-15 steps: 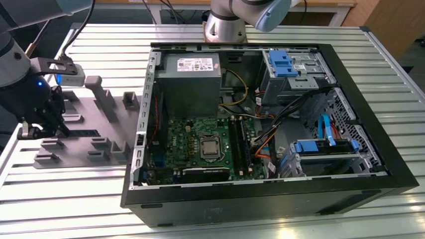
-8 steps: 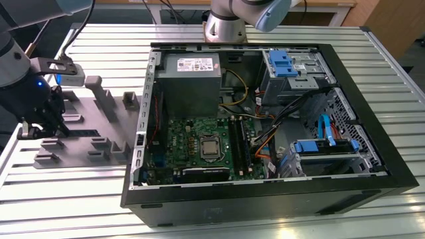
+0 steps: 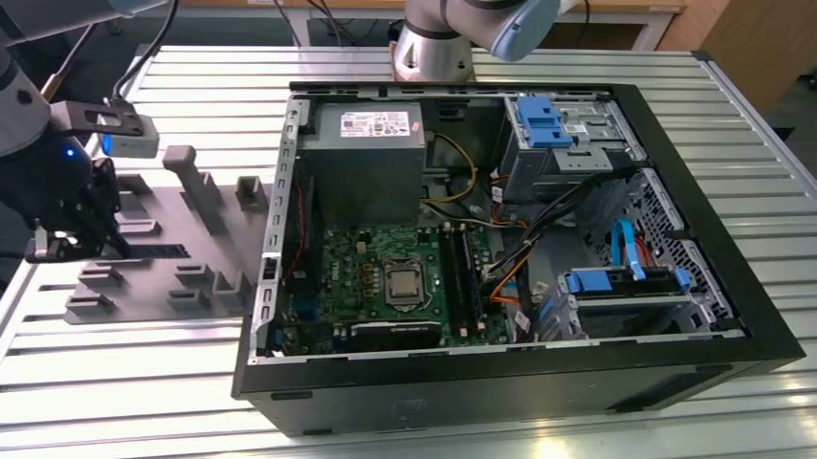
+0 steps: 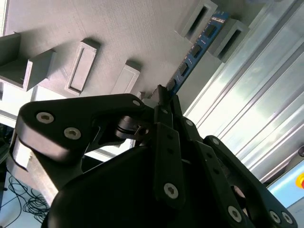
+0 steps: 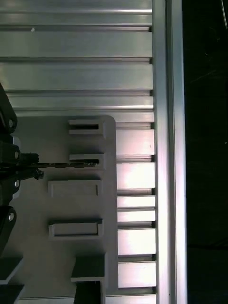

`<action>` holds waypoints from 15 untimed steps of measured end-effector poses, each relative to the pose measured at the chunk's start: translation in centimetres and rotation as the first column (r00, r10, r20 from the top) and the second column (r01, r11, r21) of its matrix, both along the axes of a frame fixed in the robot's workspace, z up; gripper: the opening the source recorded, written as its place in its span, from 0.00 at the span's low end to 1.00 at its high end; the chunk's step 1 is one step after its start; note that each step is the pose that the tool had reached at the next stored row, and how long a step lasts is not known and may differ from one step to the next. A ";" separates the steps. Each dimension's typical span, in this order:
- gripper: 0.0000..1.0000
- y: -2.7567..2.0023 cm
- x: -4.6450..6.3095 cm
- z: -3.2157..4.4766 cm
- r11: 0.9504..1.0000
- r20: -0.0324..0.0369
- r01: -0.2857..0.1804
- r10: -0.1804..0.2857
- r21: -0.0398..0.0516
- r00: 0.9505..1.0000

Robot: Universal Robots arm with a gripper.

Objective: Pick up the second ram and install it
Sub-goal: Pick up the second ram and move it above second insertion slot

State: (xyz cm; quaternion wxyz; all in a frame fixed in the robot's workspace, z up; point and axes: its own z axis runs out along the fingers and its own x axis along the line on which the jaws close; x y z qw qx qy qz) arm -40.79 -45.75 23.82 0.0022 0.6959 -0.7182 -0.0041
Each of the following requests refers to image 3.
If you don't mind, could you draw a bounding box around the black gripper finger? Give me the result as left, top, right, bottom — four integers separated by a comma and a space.
24, 214, 127, 264
75, 157, 132, 257

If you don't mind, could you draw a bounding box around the dark blue RAM stick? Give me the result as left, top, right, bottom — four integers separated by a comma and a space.
95, 242, 188, 260
459, 228, 485, 331

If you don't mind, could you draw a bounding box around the black RAM slot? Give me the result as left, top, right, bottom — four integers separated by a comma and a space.
439, 225, 465, 336

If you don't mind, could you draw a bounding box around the grey parts rack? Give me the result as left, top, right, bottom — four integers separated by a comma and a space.
63, 144, 274, 329

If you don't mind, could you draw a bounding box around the green motherboard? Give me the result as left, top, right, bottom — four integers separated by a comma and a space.
279, 222, 511, 358

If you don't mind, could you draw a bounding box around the grey power supply unit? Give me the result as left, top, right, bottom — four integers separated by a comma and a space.
299, 99, 427, 229

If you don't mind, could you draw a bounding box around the silver CPU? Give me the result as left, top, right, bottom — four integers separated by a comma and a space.
389, 270, 422, 296

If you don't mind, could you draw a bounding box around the metal CPU socket cover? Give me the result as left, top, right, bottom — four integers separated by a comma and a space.
381, 256, 427, 312

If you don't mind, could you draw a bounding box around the black graphics card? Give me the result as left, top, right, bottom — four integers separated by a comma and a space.
343, 318, 446, 354

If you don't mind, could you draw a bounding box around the black PC case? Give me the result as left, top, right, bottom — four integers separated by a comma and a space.
230, 79, 806, 437

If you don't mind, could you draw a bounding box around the silver drive cage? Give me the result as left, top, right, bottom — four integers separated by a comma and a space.
501, 93, 646, 205

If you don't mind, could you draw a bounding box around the hard disk in blue carrier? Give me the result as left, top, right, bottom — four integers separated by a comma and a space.
561, 266, 694, 296

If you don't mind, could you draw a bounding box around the silver disk bay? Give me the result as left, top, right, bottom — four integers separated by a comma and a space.
551, 267, 726, 341

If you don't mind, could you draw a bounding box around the white desk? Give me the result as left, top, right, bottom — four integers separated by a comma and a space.
178, 0, 688, 53

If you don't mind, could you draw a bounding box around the wooden cabinet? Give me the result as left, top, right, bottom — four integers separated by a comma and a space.
660, 0, 817, 120

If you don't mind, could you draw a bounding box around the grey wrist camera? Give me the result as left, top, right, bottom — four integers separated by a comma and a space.
100, 119, 160, 160

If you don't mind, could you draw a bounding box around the black camera bracket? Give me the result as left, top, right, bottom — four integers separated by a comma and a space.
48, 98, 147, 141

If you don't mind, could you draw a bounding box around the black camera cable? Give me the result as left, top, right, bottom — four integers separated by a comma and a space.
111, 0, 182, 104

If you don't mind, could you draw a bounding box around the yellow and black wire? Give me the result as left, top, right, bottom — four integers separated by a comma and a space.
418, 132, 481, 207

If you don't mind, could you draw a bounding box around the orange wire bundle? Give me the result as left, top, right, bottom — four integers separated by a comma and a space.
487, 270, 535, 307

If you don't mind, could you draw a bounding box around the black flat cable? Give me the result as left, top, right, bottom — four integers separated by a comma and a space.
483, 166, 644, 283

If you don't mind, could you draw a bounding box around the large blue plastic bracket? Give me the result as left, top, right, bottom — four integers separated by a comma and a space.
517, 95, 573, 149

